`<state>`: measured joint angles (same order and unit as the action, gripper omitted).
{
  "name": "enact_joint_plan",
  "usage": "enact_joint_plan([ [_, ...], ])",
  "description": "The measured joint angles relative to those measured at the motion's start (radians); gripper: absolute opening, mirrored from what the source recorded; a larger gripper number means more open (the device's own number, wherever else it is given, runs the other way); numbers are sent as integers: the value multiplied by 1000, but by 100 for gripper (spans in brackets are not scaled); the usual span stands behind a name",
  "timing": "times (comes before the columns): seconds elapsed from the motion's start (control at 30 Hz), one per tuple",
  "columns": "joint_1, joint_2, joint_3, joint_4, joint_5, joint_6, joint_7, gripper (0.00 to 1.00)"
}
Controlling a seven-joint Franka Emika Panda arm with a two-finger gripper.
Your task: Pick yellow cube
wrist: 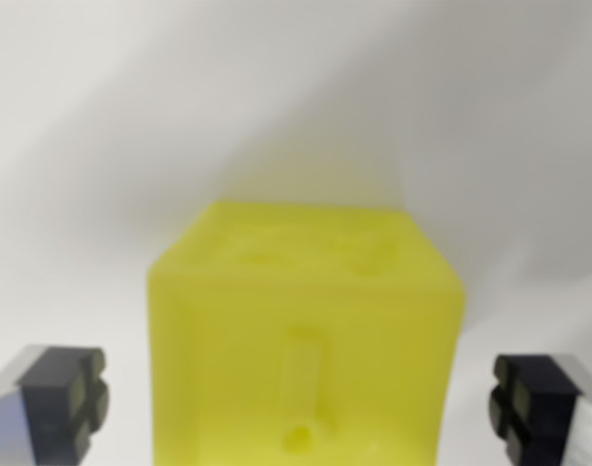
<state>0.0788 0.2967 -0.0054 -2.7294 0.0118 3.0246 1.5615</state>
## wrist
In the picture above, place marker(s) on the yellow cube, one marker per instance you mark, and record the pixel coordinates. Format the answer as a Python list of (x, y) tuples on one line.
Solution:
[(301, 340)]

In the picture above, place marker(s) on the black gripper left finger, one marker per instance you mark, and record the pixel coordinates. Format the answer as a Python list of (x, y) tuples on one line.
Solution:
[(48, 408)]

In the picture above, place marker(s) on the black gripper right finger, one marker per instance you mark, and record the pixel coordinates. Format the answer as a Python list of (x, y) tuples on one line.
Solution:
[(543, 412)]

